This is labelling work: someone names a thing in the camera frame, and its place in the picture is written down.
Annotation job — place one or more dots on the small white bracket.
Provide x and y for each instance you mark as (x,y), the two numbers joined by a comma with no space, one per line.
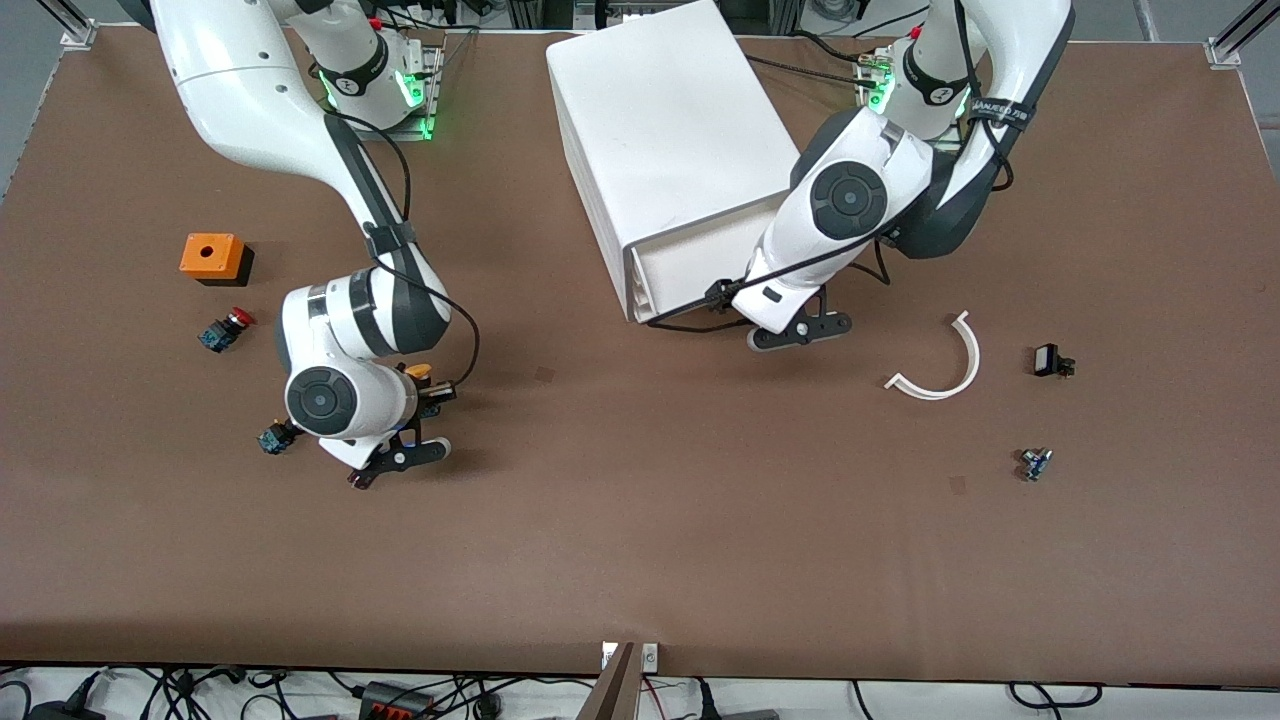
(607,655)
(651,657)

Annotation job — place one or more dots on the white plastic drawer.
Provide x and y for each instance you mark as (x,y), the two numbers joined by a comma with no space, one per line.
(690,270)

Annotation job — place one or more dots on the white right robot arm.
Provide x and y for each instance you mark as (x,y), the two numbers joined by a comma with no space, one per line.
(240,90)

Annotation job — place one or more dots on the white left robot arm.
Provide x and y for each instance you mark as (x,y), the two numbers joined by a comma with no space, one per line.
(895,150)

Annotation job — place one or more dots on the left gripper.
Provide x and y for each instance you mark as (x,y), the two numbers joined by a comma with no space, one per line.
(716,295)

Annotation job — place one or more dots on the black power strip red switches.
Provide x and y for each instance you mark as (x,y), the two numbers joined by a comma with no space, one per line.
(395,700)

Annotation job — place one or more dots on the brown wooden post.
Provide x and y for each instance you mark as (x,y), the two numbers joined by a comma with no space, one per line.
(612,695)

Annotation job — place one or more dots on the red push button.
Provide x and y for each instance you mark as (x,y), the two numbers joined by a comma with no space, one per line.
(228,328)

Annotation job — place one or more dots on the black plug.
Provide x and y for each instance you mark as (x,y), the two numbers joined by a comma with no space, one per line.
(65,712)

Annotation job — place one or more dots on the aluminium frame profile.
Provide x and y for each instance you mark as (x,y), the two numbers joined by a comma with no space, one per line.
(75,25)
(1235,35)

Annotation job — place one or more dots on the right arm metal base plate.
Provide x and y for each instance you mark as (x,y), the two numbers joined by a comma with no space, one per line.
(432,100)

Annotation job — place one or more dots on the green push button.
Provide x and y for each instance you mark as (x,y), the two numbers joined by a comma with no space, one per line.
(272,438)

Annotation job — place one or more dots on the orange box with hole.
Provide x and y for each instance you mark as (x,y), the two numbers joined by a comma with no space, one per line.
(225,250)

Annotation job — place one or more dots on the white curved plastic piece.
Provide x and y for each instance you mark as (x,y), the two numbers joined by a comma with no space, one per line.
(972,365)

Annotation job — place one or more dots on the small blue electronic component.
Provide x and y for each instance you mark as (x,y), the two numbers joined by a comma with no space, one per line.
(1035,464)

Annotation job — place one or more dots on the white drawer cabinet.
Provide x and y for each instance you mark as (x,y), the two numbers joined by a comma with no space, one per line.
(660,120)

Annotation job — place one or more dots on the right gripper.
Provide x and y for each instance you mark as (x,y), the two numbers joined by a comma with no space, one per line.
(432,397)

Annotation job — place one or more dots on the yellow push button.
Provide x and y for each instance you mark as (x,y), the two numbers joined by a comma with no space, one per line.
(420,371)

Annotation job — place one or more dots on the small black switch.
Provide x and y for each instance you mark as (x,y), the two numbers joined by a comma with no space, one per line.
(1047,360)

